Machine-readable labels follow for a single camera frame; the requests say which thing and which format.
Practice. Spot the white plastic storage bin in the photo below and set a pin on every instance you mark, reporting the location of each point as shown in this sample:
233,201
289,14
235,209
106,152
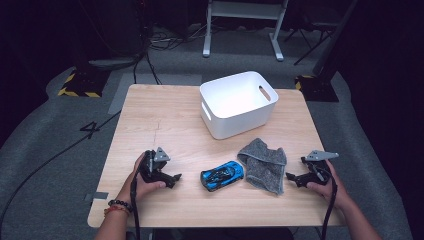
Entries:
238,100

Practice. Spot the person's left hand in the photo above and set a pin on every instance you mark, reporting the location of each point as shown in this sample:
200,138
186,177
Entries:
138,188

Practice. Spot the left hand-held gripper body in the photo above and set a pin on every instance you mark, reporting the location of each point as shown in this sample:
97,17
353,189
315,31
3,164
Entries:
150,168

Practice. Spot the grey tape strip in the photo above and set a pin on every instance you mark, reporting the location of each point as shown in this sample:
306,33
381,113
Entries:
97,196

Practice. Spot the white metal stand frame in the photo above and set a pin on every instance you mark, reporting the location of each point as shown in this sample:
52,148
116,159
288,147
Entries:
245,10

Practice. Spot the person's right hand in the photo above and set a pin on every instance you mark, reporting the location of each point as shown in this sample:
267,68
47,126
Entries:
331,191

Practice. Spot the black tripod stand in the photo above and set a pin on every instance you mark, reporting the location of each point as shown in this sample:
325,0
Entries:
311,40

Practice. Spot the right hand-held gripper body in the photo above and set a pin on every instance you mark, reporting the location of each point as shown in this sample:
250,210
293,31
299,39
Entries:
316,173

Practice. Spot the blue toy car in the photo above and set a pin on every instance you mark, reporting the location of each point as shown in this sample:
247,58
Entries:
221,175

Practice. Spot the black yellow striped base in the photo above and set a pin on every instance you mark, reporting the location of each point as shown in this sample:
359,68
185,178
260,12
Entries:
83,85
316,88

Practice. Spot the grey cloth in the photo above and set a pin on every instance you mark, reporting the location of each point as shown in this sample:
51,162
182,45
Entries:
265,166

